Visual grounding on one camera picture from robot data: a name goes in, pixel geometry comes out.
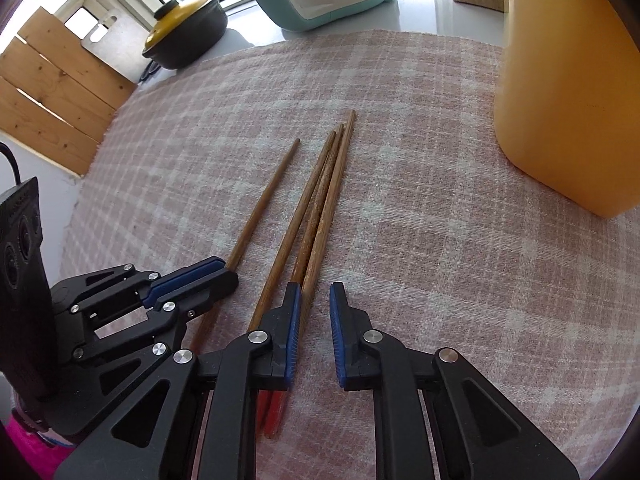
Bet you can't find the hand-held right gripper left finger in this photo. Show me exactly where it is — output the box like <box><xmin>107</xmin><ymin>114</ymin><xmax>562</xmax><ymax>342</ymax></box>
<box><xmin>52</xmin><ymin>282</ymin><xmax>302</xmax><ymax>480</ymax></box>

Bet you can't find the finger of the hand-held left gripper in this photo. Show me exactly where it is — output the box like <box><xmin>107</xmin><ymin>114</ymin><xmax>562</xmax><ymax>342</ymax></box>
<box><xmin>50</xmin><ymin>256</ymin><xmax>226</xmax><ymax>311</ymax></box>
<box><xmin>55</xmin><ymin>271</ymin><xmax>240</xmax><ymax>436</ymax></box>

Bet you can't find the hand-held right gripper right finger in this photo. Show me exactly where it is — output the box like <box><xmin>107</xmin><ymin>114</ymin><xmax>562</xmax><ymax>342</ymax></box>
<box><xmin>329</xmin><ymin>281</ymin><xmax>581</xmax><ymax>480</ymax></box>

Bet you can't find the brown wooden chopstick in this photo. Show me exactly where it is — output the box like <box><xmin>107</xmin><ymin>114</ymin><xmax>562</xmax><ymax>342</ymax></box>
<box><xmin>247</xmin><ymin>131</ymin><xmax>337</xmax><ymax>334</ymax></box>
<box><xmin>265</xmin><ymin>110</ymin><xmax>357</xmax><ymax>440</ymax></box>
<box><xmin>185</xmin><ymin>138</ymin><xmax>301</xmax><ymax>353</ymax></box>
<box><xmin>256</xmin><ymin>124</ymin><xmax>346</xmax><ymax>428</ymax></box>

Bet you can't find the yellow plastic container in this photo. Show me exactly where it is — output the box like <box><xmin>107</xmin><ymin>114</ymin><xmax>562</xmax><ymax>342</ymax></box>
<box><xmin>492</xmin><ymin>0</ymin><xmax>640</xmax><ymax>220</ymax></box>

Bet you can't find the pink plaid cloth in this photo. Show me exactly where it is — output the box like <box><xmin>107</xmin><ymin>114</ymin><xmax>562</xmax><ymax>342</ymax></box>
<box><xmin>60</xmin><ymin>29</ymin><xmax>640</xmax><ymax>480</ymax></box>

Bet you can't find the pink clothing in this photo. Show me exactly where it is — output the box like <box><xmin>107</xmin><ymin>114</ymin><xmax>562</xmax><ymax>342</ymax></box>
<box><xmin>0</xmin><ymin>400</ymin><xmax>76</xmax><ymax>480</ymax></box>

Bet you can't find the wooden slat panel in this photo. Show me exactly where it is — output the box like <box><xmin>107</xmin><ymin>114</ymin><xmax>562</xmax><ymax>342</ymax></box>
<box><xmin>0</xmin><ymin>7</ymin><xmax>137</xmax><ymax>177</ymax></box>

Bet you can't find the white cutting board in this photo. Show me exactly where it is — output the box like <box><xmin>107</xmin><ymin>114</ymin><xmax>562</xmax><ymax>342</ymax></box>
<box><xmin>80</xmin><ymin>7</ymin><xmax>173</xmax><ymax>86</ymax></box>

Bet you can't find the black clay pot yellow lid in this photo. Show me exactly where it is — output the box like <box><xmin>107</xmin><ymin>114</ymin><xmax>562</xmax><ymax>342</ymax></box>
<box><xmin>141</xmin><ymin>0</ymin><xmax>229</xmax><ymax>70</ymax></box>

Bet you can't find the black cable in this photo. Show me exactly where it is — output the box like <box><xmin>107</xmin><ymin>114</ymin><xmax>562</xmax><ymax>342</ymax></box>
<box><xmin>0</xmin><ymin>142</ymin><xmax>23</xmax><ymax>188</ymax></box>

